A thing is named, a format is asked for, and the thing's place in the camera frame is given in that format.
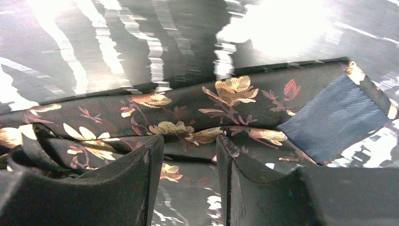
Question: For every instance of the black gold floral tie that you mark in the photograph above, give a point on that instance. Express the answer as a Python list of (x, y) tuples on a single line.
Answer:
[(285, 118)]

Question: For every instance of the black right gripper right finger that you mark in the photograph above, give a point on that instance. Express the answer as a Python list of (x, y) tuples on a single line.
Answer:
[(253, 194)]

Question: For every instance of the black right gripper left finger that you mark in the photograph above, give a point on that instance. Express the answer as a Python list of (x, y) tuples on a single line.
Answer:
[(121, 193)]

